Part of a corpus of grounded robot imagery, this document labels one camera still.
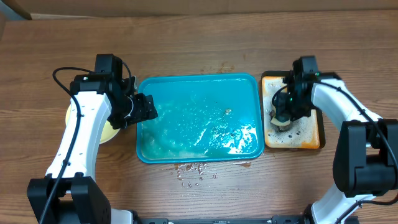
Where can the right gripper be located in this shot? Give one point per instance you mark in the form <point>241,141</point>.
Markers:
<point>283,111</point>

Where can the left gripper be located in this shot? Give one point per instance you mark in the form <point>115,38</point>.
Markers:
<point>145,110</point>

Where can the green and yellow sponge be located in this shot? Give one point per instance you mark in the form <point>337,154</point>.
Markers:
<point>277,122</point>

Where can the yellow-green plate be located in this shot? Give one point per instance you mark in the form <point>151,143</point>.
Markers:
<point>108,131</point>

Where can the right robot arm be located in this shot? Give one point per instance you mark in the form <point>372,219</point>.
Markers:
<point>365,162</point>

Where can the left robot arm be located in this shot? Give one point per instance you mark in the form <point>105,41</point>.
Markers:
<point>68,192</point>

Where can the black tray with soapy water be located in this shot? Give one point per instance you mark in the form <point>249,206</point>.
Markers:
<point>304,133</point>

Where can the teal plastic serving tray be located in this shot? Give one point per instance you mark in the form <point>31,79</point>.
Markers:
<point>201,118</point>

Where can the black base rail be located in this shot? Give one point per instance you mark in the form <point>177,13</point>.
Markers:
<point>276,219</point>

